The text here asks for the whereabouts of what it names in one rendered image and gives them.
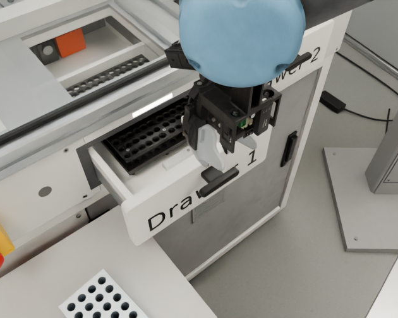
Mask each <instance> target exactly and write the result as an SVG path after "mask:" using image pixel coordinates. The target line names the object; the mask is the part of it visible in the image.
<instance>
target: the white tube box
mask: <svg viewBox="0 0 398 318"><path fill-rule="evenodd" d="M59 308H60V310H61V311H62V312H63V314H64V315H65V316H66V317H67V318H148V317H147V316H146V315H145V314H144V313H143V311H142V310H141V309H140V308H139V307H138V306H137V305H136V303H134V301H132V299H130V297H129V296H128V295H127V294H126V293H125V292H124V291H123V290H122V289H121V287H120V286H119V285H118V284H117V283H116V282H115V281H114V280H113V279H112V278H111V277H110V276H109V275H108V274H107V273H106V271H105V270H104V269H102V270H101V271H100V272H98V273H97V274H96V275H95V276H94V277H93V278H92V279H90V280H89V281H88V282H87V283H85V284H84V285H83V286H82V287H81V288H80V289H79V290H77V291H76V292H75V293H74V294H72V296H70V297H69V298H68V299H67V300H65V301H64V302H63V303H62V304H61V305H60V306H59Z"/></svg>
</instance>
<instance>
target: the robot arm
mask: <svg viewBox="0 0 398 318"><path fill-rule="evenodd" d="M371 1H374V0H179V40H177V41H175V42H174V43H172V46H170V47H169V48H167V49H165V50H164V52H165V53H166V57H167V60H168V62H169V65H170V67H171V68H176V69H189V70H195V71H198V72H199V77H200V79H199V80H197V81H195V82H193V87H192V88H191V91H190V92H189V94H188V95H189V96H190V97H189V99H188V104H187V105H185V106H184V108H185V112H184V117H183V123H182V128H183V133H184V136H185V138H186V140H187V143H188V144H189V146H190V148H191V150H192V152H193V154H194V156H195V158H196V159H197V160H198V161H199V162H200V163H201V164H202V165H203V166H204V167H205V168H207V167H208V164H210V165H211V166H213V167H215V168H216V169H217V170H220V171H223V170H224V169H225V163H224V160H223V159H222V157H221V155H220V153H219V151H218V149H217V135H216V132H215V130H217V133H219V134H220V139H219V143H220V144H221V145H222V148H223V150H224V153H225V154H229V152H231V153H232V154H233V153H234V147H235V141H237V142H239V143H241V144H243V145H245V146H247V147H249V148H251V149H252V150H255V149H256V148H257V142H256V140H255V138H254V137H253V136H252V134H253V133H254V134H255V135H257V136H259V135H261V133H263V132H265V131H266V130H267V129H268V124H270V125H271V126H272V127H275V124H276V120H277V115H278V112H279V106H280V101H281V98H282V94H281V93H280V92H278V91H277V90H276V89H274V88H273V87H271V86H270V85H269V84H267V82H269V81H271V80H273V79H275V78H276V77H278V76H279V75H281V74H282V72H283V71H284V70H285V69H286V68H287V67H288V66H289V65H290V63H292V62H293V61H294V60H295V58H296V57H297V55H298V53H299V50H300V48H301V44H302V40H303V35H304V33H305V31H306V30H308V29H310V28H313V27H315V26H317V25H319V24H321V23H324V22H326V21H329V20H331V19H332V18H335V17H337V16H339V15H342V14H344V13H347V12H348V11H350V10H352V9H355V8H357V7H360V6H362V5H364V4H366V3H368V2H371ZM274 102H275V103H276V105H275V110H274V116H273V117H272V116H271V115H270V114H271V110H272V105H273V103H274ZM214 129H215V130H214Z"/></svg>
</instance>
